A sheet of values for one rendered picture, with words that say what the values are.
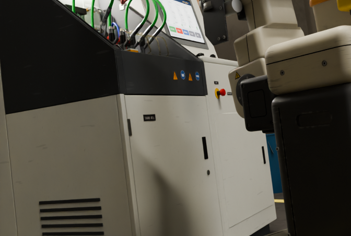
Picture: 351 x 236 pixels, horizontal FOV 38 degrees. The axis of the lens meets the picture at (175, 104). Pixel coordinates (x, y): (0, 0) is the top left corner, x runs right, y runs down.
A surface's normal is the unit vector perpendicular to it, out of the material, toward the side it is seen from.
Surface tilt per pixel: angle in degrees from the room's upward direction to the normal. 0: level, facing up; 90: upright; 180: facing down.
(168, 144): 90
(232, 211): 90
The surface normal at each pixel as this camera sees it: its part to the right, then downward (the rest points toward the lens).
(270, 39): 0.57, -0.26
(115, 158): -0.50, 0.01
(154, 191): 0.86, -0.14
